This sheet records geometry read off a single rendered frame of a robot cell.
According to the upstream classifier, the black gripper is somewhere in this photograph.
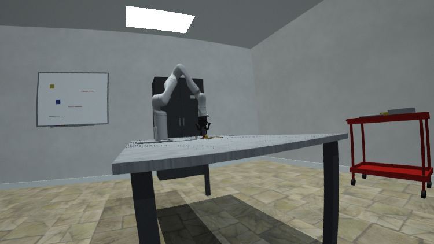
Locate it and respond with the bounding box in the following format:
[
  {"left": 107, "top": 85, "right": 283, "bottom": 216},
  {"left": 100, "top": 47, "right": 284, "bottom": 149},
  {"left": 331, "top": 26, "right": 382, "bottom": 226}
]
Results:
[{"left": 196, "top": 116, "right": 211, "bottom": 135}]

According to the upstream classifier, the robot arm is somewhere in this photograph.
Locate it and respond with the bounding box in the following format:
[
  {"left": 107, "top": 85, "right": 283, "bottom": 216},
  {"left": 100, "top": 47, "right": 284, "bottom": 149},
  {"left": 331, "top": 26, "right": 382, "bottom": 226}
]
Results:
[{"left": 152, "top": 64, "right": 209, "bottom": 141}]

